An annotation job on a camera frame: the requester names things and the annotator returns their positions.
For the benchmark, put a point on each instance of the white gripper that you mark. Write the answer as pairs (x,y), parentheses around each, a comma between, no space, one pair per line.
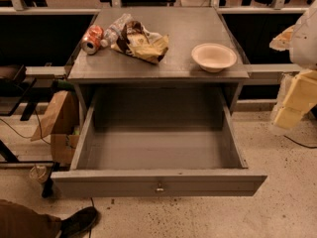
(305,42)

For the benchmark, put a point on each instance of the grey top drawer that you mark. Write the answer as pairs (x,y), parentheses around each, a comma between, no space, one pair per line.
(158,142)

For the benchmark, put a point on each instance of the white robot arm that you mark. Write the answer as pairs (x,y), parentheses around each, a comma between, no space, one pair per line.
(301,41)

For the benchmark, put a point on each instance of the white paper bowl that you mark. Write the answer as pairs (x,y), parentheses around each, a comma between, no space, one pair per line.
(213,57)

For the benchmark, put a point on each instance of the crumpled yellow chip bag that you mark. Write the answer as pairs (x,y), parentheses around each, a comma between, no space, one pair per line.
(137,42)

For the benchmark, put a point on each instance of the clear plastic water bottle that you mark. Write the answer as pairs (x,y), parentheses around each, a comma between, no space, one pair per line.
(113,32)

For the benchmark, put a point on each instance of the orange soda can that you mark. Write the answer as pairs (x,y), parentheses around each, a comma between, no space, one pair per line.
(91,40)

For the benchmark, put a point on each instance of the brown cardboard box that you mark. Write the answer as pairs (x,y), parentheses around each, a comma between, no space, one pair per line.
(60,122)

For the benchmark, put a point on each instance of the black shoe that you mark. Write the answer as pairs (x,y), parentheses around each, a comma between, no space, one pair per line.
(79,222)

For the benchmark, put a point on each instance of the black tripod stand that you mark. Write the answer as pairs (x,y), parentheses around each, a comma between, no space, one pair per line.
(48,184)

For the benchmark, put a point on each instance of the clear plastic cup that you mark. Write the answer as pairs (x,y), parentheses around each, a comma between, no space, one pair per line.
(39,173)

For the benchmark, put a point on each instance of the black equipment left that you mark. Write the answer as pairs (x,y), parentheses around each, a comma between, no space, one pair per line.
(14,87)

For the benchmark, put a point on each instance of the brown trouser leg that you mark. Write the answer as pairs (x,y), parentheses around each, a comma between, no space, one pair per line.
(18,221)

